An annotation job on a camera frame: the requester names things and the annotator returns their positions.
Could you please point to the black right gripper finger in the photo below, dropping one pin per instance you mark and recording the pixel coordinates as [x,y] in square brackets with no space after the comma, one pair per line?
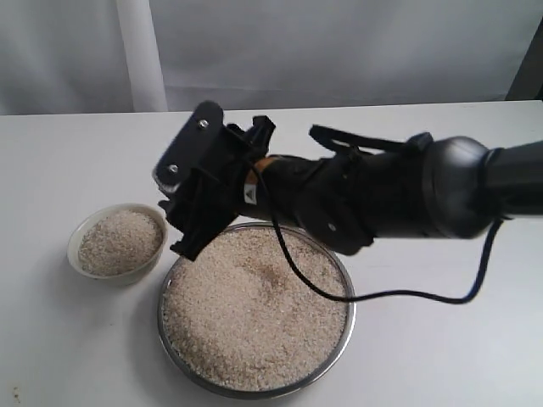
[252,144]

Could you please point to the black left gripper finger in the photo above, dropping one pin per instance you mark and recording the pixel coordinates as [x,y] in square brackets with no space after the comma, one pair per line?
[200,205]

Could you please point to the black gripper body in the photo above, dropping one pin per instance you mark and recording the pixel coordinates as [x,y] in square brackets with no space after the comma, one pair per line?
[371,188]

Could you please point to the brown wooden cup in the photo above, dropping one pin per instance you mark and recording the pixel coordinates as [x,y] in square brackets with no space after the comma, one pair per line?
[262,164]

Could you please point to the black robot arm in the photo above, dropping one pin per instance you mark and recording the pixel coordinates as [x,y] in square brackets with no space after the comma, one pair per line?
[466,186]

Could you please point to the white ceramic bowl with rice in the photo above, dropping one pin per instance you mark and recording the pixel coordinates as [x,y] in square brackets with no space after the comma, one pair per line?
[119,244]

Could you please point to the steel pan of rice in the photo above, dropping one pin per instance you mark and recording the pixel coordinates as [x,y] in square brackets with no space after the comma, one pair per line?
[239,323]

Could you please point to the grey backdrop sheet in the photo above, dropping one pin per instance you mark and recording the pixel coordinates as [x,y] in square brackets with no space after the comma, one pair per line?
[68,57]

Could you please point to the white roll post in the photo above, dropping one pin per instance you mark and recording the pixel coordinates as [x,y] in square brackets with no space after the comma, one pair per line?
[142,56]

